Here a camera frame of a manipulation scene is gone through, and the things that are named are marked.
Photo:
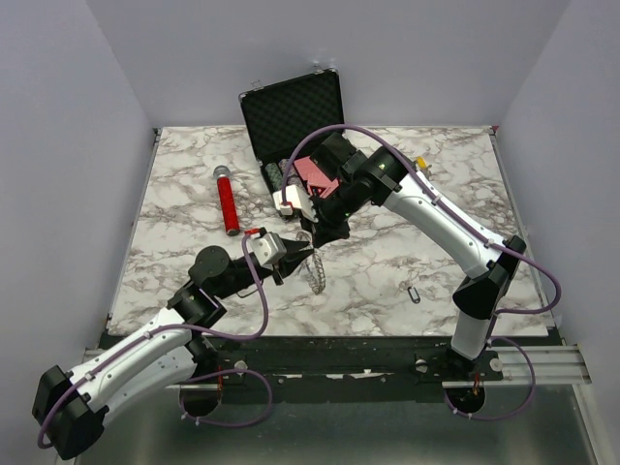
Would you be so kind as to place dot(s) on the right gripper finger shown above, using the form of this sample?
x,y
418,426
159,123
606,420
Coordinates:
x,y
310,237
332,235

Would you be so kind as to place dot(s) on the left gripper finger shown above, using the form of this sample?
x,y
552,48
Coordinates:
x,y
297,248
292,261

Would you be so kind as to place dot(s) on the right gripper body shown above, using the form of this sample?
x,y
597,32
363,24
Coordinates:
x,y
335,208

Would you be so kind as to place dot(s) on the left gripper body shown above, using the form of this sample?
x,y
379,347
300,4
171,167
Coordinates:
x,y
276,276

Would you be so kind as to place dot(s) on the metal disc with keyrings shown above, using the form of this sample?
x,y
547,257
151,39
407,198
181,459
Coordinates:
x,y
316,273

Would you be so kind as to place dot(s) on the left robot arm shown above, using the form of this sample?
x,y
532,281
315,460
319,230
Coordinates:
x,y
73,407

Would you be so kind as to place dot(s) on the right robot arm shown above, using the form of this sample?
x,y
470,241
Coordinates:
x,y
388,179

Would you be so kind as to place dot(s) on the pink playing cards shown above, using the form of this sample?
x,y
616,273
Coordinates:
x,y
317,183

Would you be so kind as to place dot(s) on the red microphone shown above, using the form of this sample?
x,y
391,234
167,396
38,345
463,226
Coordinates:
x,y
222,176

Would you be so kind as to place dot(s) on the key with yellow tag far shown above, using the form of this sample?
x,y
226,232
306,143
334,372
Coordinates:
x,y
422,164

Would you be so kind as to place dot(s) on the key with black tag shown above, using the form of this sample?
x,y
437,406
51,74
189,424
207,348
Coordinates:
x,y
412,293

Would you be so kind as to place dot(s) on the black poker chip case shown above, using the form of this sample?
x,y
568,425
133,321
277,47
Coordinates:
x,y
280,115

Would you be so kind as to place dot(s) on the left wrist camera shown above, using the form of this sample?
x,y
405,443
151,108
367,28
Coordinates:
x,y
268,248

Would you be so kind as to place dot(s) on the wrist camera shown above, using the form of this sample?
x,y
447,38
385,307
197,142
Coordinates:
x,y
268,248
294,200

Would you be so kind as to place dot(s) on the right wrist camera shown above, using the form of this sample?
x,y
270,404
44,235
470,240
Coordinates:
x,y
294,200

